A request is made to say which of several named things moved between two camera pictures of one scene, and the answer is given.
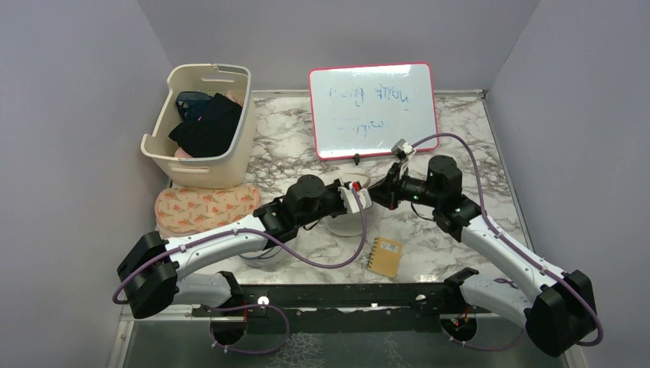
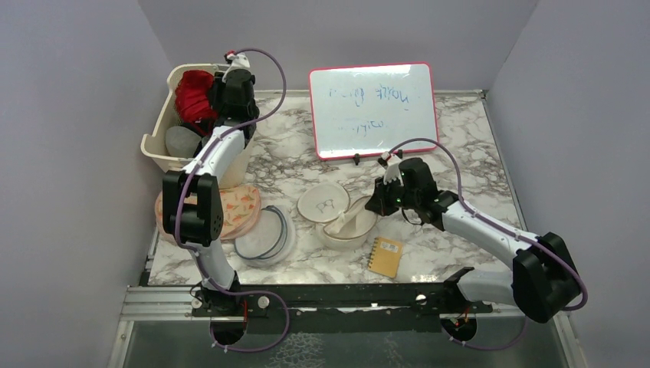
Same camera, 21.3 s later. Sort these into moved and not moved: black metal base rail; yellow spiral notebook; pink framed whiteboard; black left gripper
Moved: black left gripper
Not moved: pink framed whiteboard; black metal base rail; yellow spiral notebook
